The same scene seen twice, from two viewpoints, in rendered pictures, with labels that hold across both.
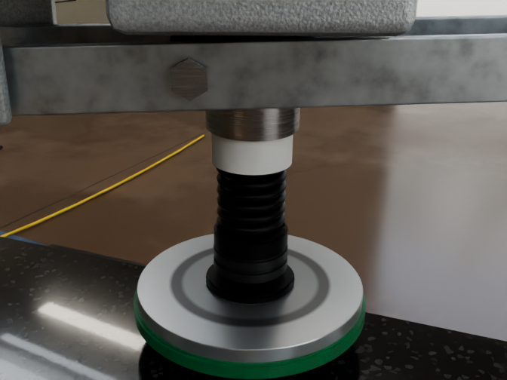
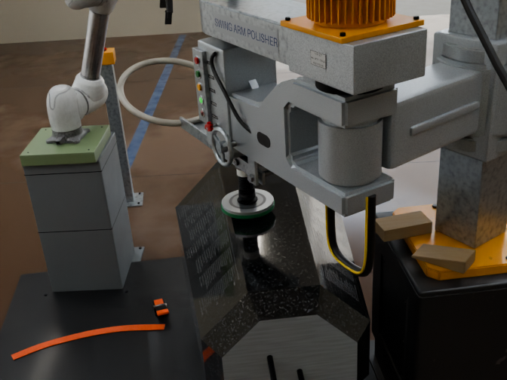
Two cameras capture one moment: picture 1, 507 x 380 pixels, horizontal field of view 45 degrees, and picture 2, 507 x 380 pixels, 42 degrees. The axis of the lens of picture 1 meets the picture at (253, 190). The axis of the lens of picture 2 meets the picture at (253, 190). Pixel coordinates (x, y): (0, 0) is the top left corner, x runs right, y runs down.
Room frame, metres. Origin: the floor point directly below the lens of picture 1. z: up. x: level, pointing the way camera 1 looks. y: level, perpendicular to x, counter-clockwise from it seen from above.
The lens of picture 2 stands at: (1.53, 2.19, 2.14)
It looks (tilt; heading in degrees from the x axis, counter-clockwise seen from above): 27 degrees down; 244
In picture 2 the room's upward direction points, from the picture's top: 4 degrees counter-clockwise
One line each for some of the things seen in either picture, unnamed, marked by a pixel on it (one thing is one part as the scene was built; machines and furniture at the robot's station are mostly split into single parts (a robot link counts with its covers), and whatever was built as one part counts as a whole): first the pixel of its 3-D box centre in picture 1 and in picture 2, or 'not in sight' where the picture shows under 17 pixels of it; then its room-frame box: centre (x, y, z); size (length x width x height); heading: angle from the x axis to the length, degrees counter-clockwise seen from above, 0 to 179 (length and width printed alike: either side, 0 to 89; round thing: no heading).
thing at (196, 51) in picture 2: not in sight; (203, 86); (0.62, -0.06, 1.37); 0.08 x 0.03 x 0.28; 94
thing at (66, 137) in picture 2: not in sight; (66, 133); (0.96, -1.20, 0.89); 0.22 x 0.18 x 0.06; 55
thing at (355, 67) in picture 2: not in sight; (288, 35); (0.48, 0.35, 1.61); 0.96 x 0.25 x 0.17; 94
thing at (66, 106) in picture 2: not in sight; (63, 106); (0.94, -1.22, 1.03); 0.18 x 0.16 x 0.22; 37
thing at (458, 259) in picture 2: not in sight; (443, 253); (0.04, 0.65, 0.80); 0.20 x 0.10 x 0.05; 115
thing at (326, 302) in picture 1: (250, 286); (247, 201); (0.50, 0.00, 0.87); 0.21 x 0.21 x 0.01
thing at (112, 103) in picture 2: not in sight; (117, 129); (0.50, -1.99, 0.54); 0.20 x 0.20 x 1.09; 69
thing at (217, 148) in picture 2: not in sight; (230, 144); (0.62, 0.13, 1.20); 0.15 x 0.10 x 0.15; 94
